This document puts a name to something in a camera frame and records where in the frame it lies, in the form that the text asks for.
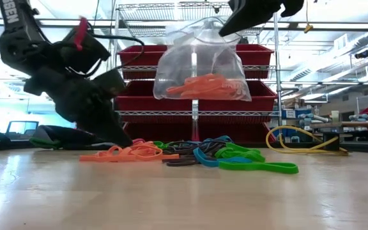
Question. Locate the green rubber bands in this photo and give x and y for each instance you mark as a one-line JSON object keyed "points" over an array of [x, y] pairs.
{"points": [[160, 144], [241, 153]]}

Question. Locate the single blue rubber band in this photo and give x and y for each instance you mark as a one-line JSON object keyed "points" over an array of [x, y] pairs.
{"points": [[204, 161]]}

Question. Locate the blue rubber bands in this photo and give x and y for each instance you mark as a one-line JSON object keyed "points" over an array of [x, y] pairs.
{"points": [[219, 139]]}

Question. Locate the loose dark rubber bands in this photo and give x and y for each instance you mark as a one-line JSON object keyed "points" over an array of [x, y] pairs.
{"points": [[180, 163]]}

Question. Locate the blue bin with white label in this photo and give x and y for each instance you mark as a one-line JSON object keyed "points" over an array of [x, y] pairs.
{"points": [[291, 114]]}

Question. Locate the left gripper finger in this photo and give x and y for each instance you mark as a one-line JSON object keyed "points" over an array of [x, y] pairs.
{"points": [[107, 127]]}

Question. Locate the white cup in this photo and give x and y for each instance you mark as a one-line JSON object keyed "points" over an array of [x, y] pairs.
{"points": [[335, 116]]}

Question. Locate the blue storage bin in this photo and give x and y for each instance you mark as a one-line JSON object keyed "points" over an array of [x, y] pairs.
{"points": [[286, 132]]}

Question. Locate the yellow hanging power plug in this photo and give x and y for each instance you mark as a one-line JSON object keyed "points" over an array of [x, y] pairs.
{"points": [[308, 28]]}

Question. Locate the pink loop-shaped object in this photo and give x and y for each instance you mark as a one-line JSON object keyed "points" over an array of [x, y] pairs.
{"points": [[138, 141]]}

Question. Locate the black bundle with green edge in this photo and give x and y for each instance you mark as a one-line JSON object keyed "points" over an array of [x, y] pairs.
{"points": [[59, 137]]}

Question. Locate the clear zip bag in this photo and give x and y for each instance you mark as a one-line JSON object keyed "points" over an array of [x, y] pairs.
{"points": [[203, 57]]}

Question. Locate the computer monitor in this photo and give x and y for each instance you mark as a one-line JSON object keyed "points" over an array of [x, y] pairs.
{"points": [[22, 129]]}

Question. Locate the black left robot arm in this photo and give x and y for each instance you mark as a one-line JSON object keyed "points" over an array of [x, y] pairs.
{"points": [[11, 38]]}

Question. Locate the dark rubber bands pile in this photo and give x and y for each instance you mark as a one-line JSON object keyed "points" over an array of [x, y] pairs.
{"points": [[184, 148]]}

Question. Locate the black ceiling camera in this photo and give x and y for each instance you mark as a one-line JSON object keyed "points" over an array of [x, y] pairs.
{"points": [[362, 54]]}

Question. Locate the pale blue cylindrical part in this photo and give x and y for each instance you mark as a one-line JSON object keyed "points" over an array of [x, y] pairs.
{"points": [[315, 119], [367, 118]]}

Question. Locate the orange rubber bands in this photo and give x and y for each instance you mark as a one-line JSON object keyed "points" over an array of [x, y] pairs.
{"points": [[123, 155], [206, 87]]}

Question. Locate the single green rubber band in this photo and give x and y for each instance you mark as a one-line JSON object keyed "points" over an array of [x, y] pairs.
{"points": [[260, 167]]}

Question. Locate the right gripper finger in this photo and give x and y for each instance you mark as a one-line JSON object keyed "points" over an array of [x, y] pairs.
{"points": [[248, 14]]}

